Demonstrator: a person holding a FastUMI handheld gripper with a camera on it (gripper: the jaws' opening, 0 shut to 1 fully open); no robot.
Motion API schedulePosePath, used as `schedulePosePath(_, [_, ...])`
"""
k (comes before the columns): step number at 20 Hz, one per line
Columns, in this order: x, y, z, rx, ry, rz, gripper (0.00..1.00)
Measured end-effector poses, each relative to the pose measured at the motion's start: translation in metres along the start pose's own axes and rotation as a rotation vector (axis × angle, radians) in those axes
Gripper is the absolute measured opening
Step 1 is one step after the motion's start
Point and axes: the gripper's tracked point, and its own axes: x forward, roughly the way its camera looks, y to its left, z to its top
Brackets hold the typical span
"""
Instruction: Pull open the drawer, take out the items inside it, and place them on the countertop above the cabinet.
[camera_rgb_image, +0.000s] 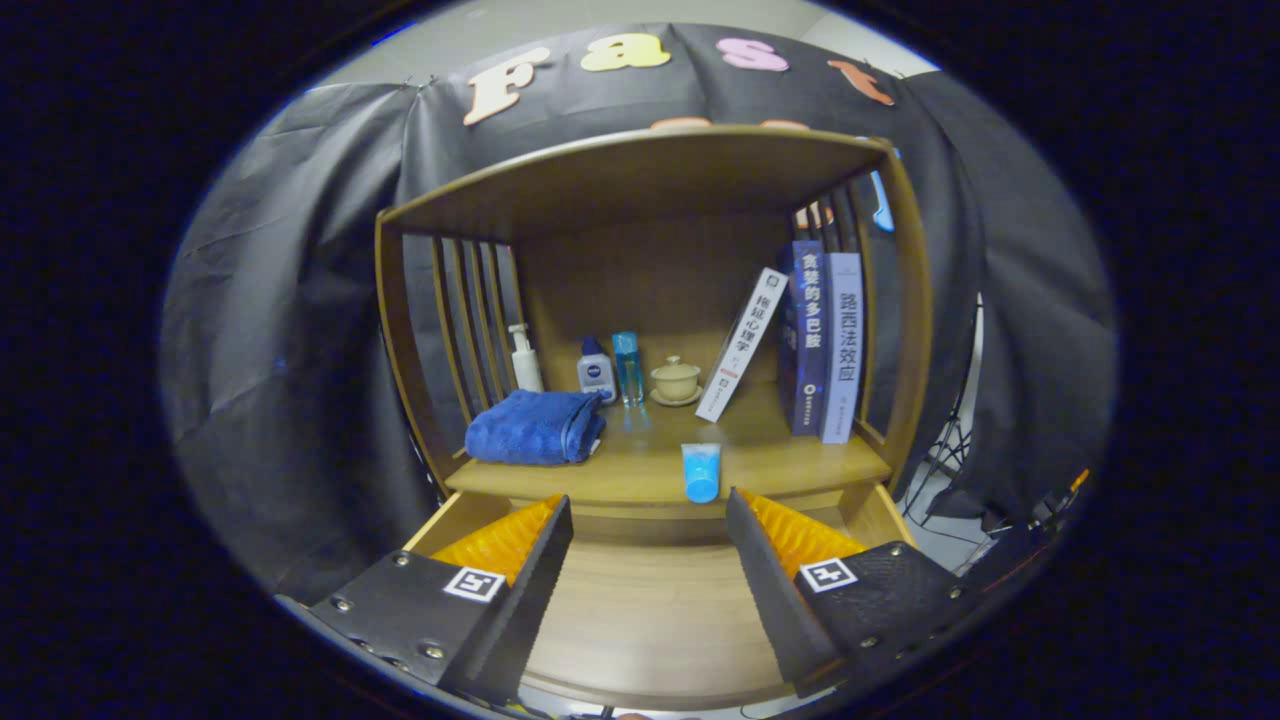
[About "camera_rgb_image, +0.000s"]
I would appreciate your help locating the white pump bottle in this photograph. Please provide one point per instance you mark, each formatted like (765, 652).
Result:
(527, 372)

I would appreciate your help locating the black backdrop cloth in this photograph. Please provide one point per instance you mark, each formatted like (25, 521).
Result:
(300, 300)

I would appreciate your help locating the pale lavender book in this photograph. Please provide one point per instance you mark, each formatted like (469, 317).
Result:
(843, 350)

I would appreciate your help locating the clear blue bottle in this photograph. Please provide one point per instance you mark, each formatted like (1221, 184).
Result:
(629, 370)

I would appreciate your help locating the white bottle with blue cap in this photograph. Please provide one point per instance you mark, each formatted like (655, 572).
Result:
(596, 378)

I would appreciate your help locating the wooden drawer with black knob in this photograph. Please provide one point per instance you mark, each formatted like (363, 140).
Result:
(650, 620)

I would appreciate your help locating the black tripod stand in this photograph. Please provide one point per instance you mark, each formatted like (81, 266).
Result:
(950, 440)

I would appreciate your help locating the wooden countertop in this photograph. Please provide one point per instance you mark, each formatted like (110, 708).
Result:
(640, 465)

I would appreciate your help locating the wooden cabinet with shelf frame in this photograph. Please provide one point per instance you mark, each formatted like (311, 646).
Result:
(640, 290)

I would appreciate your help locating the dark equipment with orange part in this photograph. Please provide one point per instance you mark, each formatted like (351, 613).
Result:
(1030, 520)

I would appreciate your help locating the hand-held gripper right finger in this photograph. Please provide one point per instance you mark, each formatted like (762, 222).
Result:
(775, 590)

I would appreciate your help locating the blue and white tube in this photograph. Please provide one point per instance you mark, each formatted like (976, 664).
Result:
(701, 475)

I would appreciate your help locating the dark blue book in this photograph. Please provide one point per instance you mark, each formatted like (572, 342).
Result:
(808, 340)

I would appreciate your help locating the beige lidded teacup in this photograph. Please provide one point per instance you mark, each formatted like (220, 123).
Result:
(676, 382)

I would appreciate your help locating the blue folded towel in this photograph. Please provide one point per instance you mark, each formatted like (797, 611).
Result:
(530, 430)

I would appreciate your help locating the white book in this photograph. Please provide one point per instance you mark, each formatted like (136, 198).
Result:
(742, 345)

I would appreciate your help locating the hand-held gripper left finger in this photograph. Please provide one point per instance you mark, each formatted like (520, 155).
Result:
(520, 610)

